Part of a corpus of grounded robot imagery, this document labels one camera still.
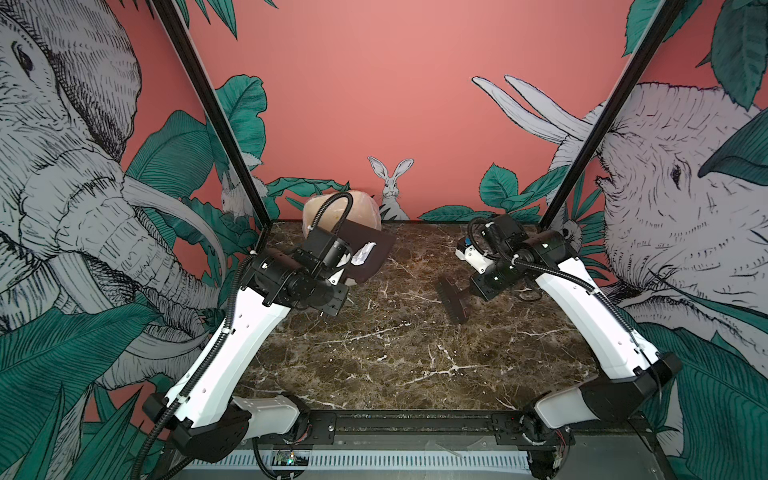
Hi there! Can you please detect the dark brown dustpan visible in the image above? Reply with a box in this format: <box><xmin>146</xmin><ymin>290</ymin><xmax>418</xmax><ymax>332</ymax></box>
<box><xmin>339</xmin><ymin>220</ymin><xmax>396</xmax><ymax>286</ymax></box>

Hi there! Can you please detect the dark brown hand brush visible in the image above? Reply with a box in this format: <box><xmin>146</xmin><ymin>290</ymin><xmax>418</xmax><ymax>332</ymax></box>
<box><xmin>436</xmin><ymin>275</ymin><xmax>472</xmax><ymax>324</ymax></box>

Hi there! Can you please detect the cream trash bin with liner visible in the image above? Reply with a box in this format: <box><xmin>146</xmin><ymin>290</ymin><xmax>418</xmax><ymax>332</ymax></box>
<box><xmin>302</xmin><ymin>190</ymin><xmax>381</xmax><ymax>236</ymax></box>

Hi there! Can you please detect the white paper scrap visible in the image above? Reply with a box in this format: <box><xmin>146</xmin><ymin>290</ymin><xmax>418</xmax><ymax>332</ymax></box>
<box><xmin>350</xmin><ymin>242</ymin><xmax>377</xmax><ymax>266</ymax></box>

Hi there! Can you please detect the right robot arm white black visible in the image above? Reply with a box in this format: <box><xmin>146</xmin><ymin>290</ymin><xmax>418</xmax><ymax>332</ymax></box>
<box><xmin>437</xmin><ymin>214</ymin><xmax>682</xmax><ymax>442</ymax></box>

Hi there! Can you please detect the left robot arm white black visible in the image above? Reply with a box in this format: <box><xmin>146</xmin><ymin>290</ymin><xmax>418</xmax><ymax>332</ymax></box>
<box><xmin>130</xmin><ymin>227</ymin><xmax>352</xmax><ymax>479</ymax></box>

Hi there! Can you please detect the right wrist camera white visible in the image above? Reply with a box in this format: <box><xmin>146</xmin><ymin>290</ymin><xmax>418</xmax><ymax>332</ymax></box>
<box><xmin>455</xmin><ymin>237</ymin><xmax>495</xmax><ymax>274</ymax></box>

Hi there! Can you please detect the left black frame post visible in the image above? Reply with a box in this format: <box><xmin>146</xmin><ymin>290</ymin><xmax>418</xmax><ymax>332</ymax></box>
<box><xmin>151</xmin><ymin>0</ymin><xmax>272</xmax><ymax>231</ymax></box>

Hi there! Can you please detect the black frame post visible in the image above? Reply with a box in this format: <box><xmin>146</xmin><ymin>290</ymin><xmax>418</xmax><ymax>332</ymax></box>
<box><xmin>151</xmin><ymin>0</ymin><xmax>272</xmax><ymax>231</ymax></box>
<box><xmin>538</xmin><ymin>0</ymin><xmax>686</xmax><ymax>230</ymax></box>

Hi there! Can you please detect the white slotted cable duct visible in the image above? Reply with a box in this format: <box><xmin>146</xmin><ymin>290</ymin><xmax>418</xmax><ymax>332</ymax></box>
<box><xmin>203</xmin><ymin>449</ymin><xmax>532</xmax><ymax>473</ymax></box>

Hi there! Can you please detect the right black frame post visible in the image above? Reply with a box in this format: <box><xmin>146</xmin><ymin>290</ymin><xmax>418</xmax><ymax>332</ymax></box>
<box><xmin>538</xmin><ymin>0</ymin><xmax>686</xmax><ymax>230</ymax></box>

